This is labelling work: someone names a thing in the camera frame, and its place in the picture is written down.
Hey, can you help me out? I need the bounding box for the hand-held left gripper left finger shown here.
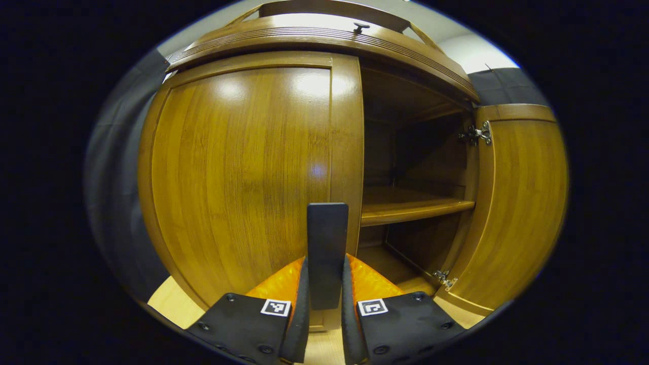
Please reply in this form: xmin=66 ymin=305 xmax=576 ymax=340
xmin=186 ymin=256 xmax=311 ymax=365

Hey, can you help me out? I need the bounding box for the wooden double-door shoe cabinet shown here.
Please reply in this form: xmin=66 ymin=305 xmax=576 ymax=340
xmin=165 ymin=0 xmax=481 ymax=333

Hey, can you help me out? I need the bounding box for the wooden inner shelf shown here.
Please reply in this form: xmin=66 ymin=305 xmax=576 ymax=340
xmin=361 ymin=185 xmax=476 ymax=227

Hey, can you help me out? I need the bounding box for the wooden cabinet door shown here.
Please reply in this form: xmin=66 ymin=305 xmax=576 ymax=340
xmin=137 ymin=51 xmax=365 ymax=333
xmin=436 ymin=103 xmax=569 ymax=311

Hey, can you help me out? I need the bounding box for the black door handle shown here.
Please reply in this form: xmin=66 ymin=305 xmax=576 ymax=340
xmin=306 ymin=202 xmax=350 ymax=311

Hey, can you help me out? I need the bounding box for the metal door hinge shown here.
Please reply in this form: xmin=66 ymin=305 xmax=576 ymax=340
xmin=459 ymin=121 xmax=492 ymax=147
xmin=432 ymin=270 xmax=458 ymax=291

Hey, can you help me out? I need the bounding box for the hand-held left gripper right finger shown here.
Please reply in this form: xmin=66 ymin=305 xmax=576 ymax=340
xmin=341 ymin=253 xmax=466 ymax=365

